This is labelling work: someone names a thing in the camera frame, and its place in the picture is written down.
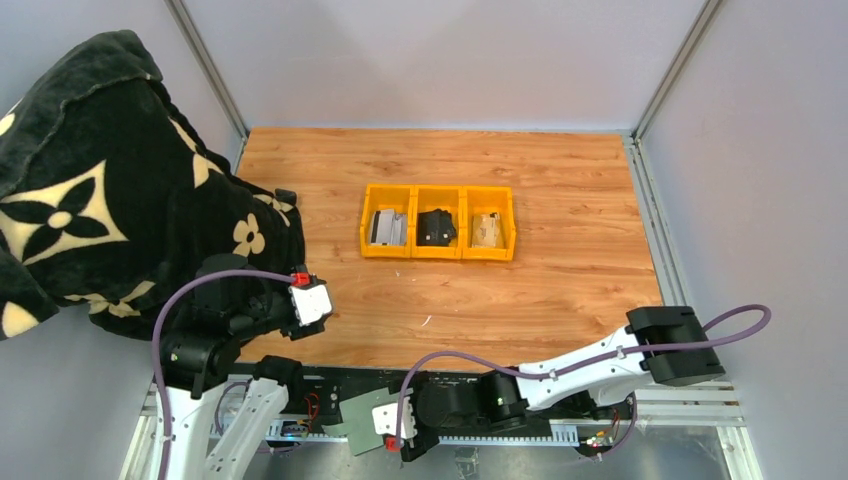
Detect mint green card holder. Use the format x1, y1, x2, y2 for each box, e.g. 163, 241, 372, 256
323, 388, 399, 456

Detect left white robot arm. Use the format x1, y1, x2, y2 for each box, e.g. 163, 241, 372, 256
147, 254, 334, 479

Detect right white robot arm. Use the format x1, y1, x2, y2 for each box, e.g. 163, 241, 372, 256
385, 306, 725, 462

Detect silver card holder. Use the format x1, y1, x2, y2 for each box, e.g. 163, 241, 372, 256
367, 208, 408, 247

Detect black card holder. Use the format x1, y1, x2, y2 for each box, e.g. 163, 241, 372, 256
416, 209, 458, 247

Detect tan card holder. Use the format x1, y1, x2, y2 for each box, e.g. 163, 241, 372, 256
471, 212, 504, 249

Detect yellow three-compartment bin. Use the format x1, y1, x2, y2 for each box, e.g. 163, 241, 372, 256
359, 184, 517, 261

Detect black floral blanket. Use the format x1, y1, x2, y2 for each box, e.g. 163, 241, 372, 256
1, 30, 306, 340

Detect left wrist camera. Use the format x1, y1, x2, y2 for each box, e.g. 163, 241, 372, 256
289, 278, 334, 327

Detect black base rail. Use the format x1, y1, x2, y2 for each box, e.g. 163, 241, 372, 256
225, 360, 641, 442

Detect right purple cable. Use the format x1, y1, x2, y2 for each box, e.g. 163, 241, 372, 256
385, 304, 773, 458

